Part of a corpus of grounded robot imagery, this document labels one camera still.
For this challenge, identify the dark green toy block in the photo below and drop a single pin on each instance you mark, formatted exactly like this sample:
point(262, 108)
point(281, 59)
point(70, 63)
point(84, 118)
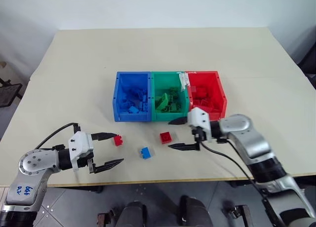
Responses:
point(173, 91)

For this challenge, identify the light blue toy block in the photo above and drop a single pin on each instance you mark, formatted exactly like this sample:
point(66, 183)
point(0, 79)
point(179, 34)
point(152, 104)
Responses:
point(133, 110)

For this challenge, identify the dark rounded shape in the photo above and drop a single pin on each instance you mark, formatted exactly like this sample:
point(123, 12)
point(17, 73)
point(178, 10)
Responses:
point(196, 212)
point(133, 213)

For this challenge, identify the red plastic bin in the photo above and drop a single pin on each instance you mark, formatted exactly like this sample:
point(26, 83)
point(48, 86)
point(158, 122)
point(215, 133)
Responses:
point(207, 93)

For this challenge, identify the white tape strip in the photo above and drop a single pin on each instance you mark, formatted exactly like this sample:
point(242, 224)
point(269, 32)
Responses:
point(184, 80)

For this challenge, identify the dark blue toy block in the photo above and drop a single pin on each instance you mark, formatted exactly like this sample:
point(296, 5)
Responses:
point(144, 105)

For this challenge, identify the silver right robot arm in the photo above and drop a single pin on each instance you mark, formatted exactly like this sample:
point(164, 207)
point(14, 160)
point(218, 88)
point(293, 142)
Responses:
point(254, 145)

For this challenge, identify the square red toy block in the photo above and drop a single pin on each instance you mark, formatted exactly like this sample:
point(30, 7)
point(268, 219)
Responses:
point(166, 138)

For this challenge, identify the dark table foot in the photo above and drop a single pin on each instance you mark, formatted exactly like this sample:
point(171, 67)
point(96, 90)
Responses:
point(243, 215)
point(103, 219)

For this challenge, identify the green plastic bin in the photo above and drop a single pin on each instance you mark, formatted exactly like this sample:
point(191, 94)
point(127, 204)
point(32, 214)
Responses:
point(169, 96)

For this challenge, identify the small red toy block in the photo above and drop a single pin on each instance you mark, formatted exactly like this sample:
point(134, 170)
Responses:
point(118, 140)

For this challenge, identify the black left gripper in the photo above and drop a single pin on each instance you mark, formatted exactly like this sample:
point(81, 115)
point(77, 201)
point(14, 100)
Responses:
point(83, 161)

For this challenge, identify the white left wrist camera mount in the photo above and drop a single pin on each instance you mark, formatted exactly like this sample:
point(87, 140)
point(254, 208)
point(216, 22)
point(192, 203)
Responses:
point(80, 144)

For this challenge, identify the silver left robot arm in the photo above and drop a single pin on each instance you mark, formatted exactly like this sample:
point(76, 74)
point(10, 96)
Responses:
point(29, 167)

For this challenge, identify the black metal rack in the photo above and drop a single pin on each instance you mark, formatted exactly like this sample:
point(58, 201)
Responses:
point(7, 91)

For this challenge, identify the blue plastic bin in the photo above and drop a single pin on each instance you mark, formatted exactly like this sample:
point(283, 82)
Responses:
point(132, 96)

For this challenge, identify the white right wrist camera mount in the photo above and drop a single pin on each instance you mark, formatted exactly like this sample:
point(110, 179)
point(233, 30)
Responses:
point(198, 118)

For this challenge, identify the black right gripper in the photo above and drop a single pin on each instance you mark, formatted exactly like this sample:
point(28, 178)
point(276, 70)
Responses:
point(198, 135)

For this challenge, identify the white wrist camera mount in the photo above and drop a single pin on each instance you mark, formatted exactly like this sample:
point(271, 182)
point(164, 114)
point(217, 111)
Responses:
point(80, 144)
point(198, 118)

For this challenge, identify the dark chair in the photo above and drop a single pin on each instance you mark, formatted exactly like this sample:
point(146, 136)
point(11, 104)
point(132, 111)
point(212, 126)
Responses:
point(307, 56)

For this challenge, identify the large light green block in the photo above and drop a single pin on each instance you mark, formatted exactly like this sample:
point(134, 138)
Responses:
point(162, 101)

